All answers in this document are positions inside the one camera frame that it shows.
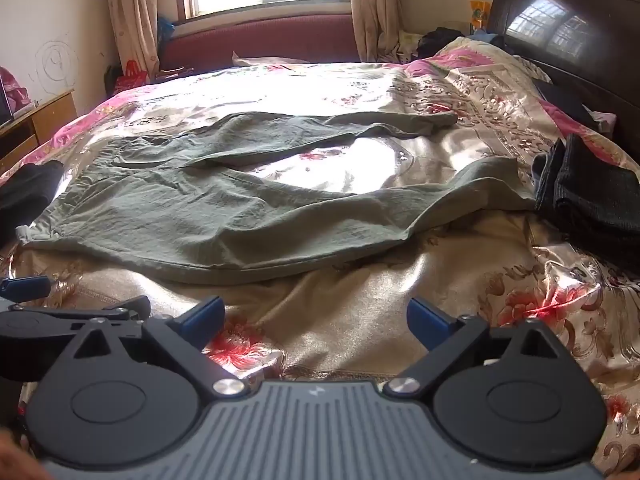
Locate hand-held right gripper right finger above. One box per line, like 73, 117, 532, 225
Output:
384, 297, 561, 403

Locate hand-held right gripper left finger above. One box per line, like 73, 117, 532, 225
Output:
74, 296, 252, 401

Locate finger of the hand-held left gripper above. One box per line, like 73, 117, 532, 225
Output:
0, 275, 52, 305
97, 296, 152, 322

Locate green pants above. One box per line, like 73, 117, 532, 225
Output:
15, 110, 536, 286

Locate floral satin bedspread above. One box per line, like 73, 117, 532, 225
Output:
0, 37, 640, 480

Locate black folded cloth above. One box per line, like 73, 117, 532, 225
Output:
0, 159, 65, 248

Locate wooden cabinet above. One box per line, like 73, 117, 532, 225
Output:
0, 89, 78, 171

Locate black monitor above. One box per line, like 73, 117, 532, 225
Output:
0, 80, 13, 131

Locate pink cloth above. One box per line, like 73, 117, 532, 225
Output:
0, 66, 31, 111

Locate dark folded clothes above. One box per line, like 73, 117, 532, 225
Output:
531, 132, 640, 261

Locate red bag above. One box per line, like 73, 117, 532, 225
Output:
114, 60, 150, 95

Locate dark flat cloth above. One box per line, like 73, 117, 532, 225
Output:
532, 80, 601, 126

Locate white cloth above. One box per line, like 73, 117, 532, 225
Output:
232, 50, 311, 68

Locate pale crumpled cloth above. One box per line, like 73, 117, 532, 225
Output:
387, 30, 423, 63

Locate dark crumpled cloth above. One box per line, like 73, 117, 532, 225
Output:
416, 26, 468, 59

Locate beige patterned curtain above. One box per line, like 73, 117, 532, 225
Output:
102, 0, 161, 68
346, 0, 403, 63

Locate dark wooden headboard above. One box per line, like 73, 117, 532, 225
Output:
487, 0, 640, 136

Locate orange packet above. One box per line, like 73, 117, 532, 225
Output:
468, 0, 492, 36

